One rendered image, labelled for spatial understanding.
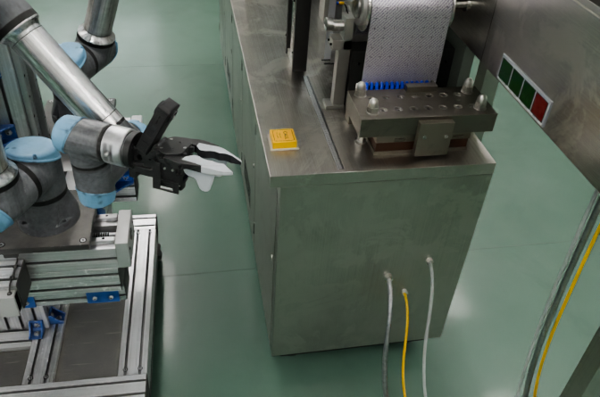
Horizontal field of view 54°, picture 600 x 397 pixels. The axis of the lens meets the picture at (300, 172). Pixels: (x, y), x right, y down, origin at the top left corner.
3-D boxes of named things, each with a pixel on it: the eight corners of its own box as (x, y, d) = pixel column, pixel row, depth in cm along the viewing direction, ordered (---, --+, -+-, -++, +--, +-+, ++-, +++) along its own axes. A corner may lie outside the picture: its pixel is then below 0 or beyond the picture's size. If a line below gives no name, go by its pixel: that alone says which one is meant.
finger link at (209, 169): (232, 194, 108) (189, 179, 111) (233, 166, 105) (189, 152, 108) (222, 202, 106) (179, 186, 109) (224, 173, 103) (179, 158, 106)
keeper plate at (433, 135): (412, 153, 171) (418, 119, 165) (444, 151, 173) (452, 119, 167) (414, 157, 169) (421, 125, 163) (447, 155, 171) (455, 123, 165)
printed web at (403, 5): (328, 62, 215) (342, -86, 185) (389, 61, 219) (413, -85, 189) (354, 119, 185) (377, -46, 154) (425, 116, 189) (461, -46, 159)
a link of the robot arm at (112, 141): (120, 119, 115) (96, 135, 108) (142, 123, 114) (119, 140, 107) (122, 153, 118) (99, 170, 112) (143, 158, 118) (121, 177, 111)
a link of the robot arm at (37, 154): (77, 178, 152) (68, 134, 143) (44, 210, 141) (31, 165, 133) (36, 168, 154) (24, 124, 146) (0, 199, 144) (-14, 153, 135)
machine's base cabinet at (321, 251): (219, 57, 411) (216, -72, 359) (311, 55, 422) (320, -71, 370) (268, 373, 215) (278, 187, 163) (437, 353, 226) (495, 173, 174)
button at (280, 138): (269, 136, 176) (269, 128, 174) (292, 135, 177) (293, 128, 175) (272, 149, 170) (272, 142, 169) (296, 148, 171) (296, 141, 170)
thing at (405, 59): (359, 95, 180) (367, 37, 169) (432, 92, 184) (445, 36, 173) (360, 95, 180) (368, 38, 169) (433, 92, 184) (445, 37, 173)
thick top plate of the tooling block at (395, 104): (345, 108, 177) (347, 90, 174) (470, 103, 184) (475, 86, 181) (359, 137, 165) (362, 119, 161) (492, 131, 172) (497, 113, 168)
